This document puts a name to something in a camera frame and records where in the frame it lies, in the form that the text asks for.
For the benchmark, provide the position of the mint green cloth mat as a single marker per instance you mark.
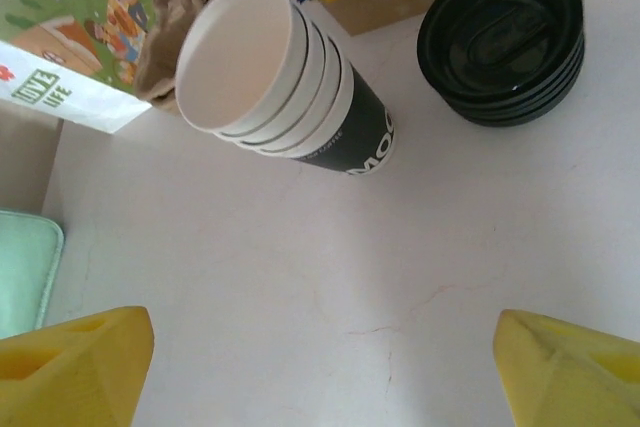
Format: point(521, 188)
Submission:
point(25, 267)

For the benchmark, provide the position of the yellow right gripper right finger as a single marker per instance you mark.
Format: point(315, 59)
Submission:
point(575, 377)

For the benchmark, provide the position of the white printed paper bag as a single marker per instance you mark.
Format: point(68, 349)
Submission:
point(65, 32)

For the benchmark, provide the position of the brown cardboard box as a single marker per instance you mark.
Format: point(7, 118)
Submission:
point(370, 9)

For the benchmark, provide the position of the stack of black cup lids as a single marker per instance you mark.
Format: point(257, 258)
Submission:
point(500, 114)

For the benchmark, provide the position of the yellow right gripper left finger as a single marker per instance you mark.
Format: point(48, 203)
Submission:
point(70, 372)

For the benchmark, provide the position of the stack of black-white paper cups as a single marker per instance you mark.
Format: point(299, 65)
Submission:
point(235, 52)

